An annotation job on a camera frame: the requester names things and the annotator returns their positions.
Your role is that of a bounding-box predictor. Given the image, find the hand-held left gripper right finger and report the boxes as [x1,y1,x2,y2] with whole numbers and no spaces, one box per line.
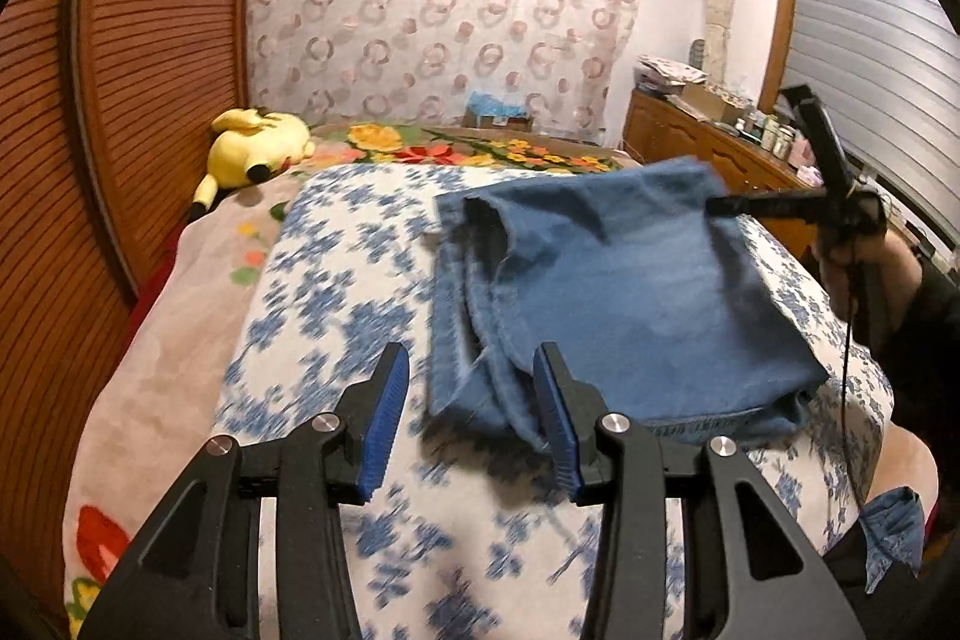
[531,341,856,640]

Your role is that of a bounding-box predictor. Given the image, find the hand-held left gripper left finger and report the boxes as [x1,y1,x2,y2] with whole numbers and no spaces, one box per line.
[94,341,412,640]

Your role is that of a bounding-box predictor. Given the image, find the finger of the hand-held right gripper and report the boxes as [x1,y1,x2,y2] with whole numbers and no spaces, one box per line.
[707,194,826,221]

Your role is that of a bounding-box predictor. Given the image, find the blue denim pants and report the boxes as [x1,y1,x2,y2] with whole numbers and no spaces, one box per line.
[424,156,830,450]

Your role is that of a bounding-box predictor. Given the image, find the person's right hand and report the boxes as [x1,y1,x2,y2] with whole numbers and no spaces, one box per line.
[816,231,929,330]

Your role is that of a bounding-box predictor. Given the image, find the row of small bottles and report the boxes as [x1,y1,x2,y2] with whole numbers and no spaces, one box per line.
[739,111,815,161]

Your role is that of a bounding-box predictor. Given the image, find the wooden cabinet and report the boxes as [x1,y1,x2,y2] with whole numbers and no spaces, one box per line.
[622,89,826,191]

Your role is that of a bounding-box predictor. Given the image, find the grey window blind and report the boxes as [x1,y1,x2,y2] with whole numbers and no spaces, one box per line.
[780,0,960,214]

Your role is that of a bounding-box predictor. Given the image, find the open cardboard box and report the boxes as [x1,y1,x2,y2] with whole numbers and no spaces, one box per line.
[679,83,740,125]

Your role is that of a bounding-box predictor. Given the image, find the white blue floral blanket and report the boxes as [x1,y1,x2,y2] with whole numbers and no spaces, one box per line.
[214,160,897,640]

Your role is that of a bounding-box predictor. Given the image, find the stack of printed cloths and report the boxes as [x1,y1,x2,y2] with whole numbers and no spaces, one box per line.
[636,53,710,90]

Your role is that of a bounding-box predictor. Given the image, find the pink flowered blanket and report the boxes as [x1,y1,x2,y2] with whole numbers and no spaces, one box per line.
[64,119,938,640]

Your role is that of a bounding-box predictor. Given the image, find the blue plastic bag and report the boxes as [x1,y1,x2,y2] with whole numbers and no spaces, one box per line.
[465,91,526,120]

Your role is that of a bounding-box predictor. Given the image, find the yellow plush toy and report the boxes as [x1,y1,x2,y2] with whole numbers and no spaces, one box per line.
[187,106,316,221]

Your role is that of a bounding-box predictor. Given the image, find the blue denim cloth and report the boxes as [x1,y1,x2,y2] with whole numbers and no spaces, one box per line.
[859,486,927,592]

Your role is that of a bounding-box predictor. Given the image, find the circle patterned curtain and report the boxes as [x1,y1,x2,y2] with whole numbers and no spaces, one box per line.
[247,0,638,135]

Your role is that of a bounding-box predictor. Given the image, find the wooden louvred wardrobe door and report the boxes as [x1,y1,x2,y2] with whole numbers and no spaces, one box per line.
[0,0,267,581]

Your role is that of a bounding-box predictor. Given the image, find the wooden window frame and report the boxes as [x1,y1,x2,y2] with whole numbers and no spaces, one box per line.
[761,0,802,109]

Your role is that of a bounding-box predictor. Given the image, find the thin black cable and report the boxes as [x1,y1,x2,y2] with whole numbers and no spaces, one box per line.
[840,265,871,513]

